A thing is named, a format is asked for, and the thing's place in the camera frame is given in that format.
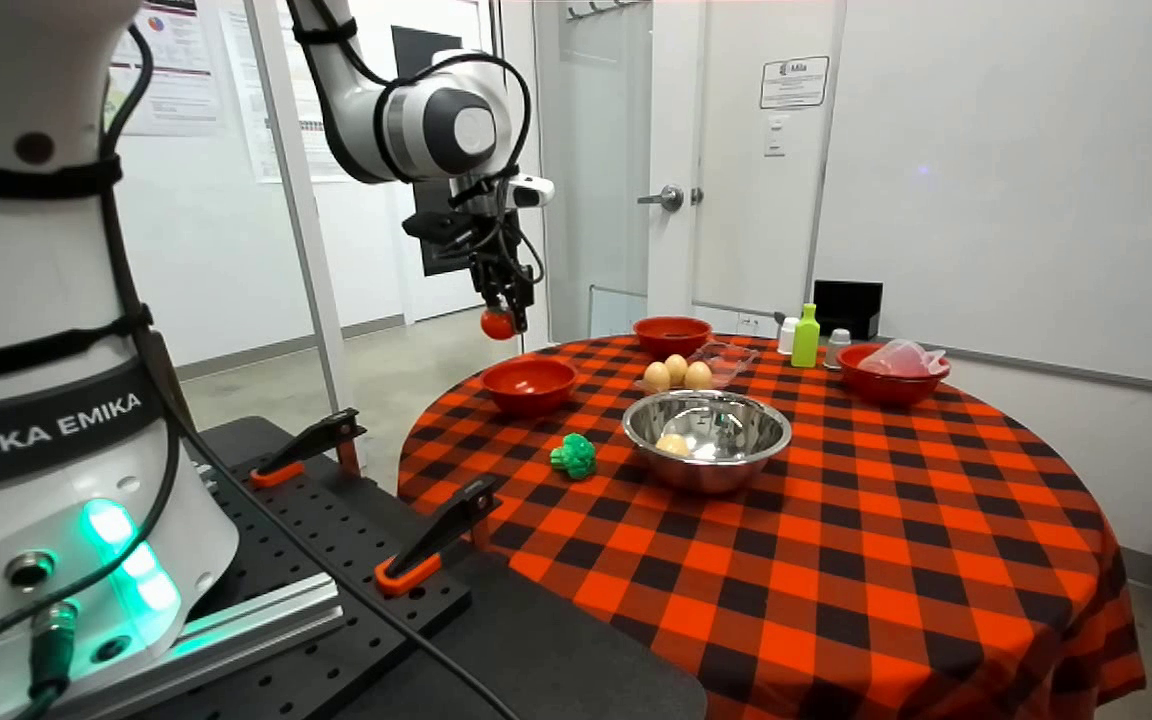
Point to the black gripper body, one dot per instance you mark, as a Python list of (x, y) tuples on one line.
[(470, 226)]

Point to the red tomato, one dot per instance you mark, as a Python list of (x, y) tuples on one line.
[(501, 327)]

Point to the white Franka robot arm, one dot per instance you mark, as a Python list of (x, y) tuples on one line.
[(18, 305)]

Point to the empty red bowl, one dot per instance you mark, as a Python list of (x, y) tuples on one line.
[(529, 384)]

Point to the small red bowl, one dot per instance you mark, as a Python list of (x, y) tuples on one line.
[(674, 334)]

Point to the steel mixing bowl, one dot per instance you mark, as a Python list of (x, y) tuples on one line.
[(705, 446)]

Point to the red bowl with plastic bag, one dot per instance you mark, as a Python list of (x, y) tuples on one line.
[(888, 384)]

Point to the beige egg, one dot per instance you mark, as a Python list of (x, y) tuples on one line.
[(678, 364), (658, 378), (697, 372)]

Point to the green broccoli toy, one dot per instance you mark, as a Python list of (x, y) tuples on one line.
[(574, 456)]

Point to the white metal pole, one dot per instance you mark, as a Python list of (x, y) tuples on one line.
[(298, 226)]

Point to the clear plastic container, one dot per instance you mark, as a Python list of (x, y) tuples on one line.
[(735, 363)]

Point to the black orange clamp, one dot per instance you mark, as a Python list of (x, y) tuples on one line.
[(438, 541), (310, 450)]

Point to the small white bottle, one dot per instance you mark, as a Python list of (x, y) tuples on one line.
[(787, 334)]

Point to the green squeeze bottle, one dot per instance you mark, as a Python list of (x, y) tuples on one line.
[(804, 337)]

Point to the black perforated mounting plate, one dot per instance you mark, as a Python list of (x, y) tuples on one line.
[(338, 563)]

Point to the small glass shaker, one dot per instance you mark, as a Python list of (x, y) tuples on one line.
[(837, 343)]

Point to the black box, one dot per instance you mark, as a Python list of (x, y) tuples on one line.
[(850, 305)]

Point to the white door sign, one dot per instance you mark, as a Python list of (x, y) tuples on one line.
[(794, 82)]

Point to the pink plastic bag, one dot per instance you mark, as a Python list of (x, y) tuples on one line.
[(896, 358)]

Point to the red black checkered tablecloth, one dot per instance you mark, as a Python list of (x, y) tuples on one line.
[(843, 563)]

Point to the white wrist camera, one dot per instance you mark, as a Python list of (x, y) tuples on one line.
[(529, 188)]

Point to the wall poster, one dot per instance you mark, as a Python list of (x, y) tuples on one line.
[(190, 67)]

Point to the aluminium rail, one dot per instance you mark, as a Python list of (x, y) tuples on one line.
[(240, 633)]

